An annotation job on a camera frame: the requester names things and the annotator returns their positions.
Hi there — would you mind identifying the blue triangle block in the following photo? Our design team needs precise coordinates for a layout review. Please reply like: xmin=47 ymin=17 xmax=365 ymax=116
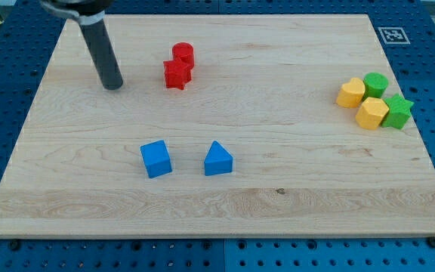
xmin=204 ymin=141 xmax=233 ymax=176

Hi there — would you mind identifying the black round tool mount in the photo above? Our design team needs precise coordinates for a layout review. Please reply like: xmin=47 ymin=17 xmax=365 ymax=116
xmin=39 ymin=0 xmax=114 ymax=20

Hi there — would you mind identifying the red cylinder block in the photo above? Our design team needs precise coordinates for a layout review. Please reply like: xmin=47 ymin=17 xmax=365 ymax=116
xmin=171 ymin=42 xmax=195 ymax=69

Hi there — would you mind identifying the light wooden board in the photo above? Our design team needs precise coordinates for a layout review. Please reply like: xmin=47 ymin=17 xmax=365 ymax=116
xmin=0 ymin=14 xmax=435 ymax=240

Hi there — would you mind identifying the yellow hexagon block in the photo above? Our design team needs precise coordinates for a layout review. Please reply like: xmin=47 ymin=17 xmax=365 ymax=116
xmin=355 ymin=97 xmax=389 ymax=130

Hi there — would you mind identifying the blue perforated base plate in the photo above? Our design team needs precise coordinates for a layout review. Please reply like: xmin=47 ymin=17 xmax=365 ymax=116
xmin=0 ymin=1 xmax=435 ymax=271

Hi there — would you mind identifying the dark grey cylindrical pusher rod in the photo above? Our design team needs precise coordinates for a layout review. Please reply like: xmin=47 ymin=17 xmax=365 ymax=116
xmin=79 ymin=11 xmax=123 ymax=90

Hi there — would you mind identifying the blue cube block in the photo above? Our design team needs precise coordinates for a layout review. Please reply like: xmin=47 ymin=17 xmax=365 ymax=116
xmin=140 ymin=141 xmax=172 ymax=178

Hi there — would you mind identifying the green cylinder block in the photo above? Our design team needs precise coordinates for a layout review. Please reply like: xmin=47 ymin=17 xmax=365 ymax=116
xmin=363 ymin=73 xmax=389 ymax=99

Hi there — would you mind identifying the red star block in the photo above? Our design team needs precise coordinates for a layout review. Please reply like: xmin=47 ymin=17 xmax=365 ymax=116
xmin=163 ymin=58 xmax=192 ymax=90

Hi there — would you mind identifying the green star block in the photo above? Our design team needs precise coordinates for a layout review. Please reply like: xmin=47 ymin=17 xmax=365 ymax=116
xmin=381 ymin=94 xmax=414 ymax=129

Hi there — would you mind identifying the white fiducial marker tag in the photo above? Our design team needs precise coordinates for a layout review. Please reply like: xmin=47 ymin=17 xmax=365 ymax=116
xmin=378 ymin=26 xmax=410 ymax=45

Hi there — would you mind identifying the yellow heart block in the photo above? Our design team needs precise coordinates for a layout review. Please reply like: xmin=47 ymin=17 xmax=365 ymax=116
xmin=335 ymin=77 xmax=366 ymax=108

